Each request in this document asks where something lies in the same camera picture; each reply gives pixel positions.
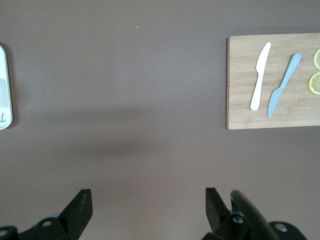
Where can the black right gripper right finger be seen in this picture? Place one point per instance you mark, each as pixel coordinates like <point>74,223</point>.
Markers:
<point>216,212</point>

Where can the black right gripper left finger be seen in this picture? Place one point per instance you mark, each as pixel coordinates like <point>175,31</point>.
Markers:
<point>80,210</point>

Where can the wooden cutting board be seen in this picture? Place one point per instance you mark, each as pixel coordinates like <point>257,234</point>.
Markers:
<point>242,110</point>

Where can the grey plastic knife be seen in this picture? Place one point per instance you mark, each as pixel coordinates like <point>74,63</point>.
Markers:
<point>280,90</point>

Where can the white plastic knife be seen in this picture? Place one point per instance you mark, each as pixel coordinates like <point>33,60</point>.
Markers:
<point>260,75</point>

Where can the cream tray with bear print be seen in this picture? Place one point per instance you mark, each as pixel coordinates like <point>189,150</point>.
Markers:
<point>3,82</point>

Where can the lemon slice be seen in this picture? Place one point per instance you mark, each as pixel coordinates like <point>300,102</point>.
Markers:
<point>318,58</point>
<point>315,83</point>

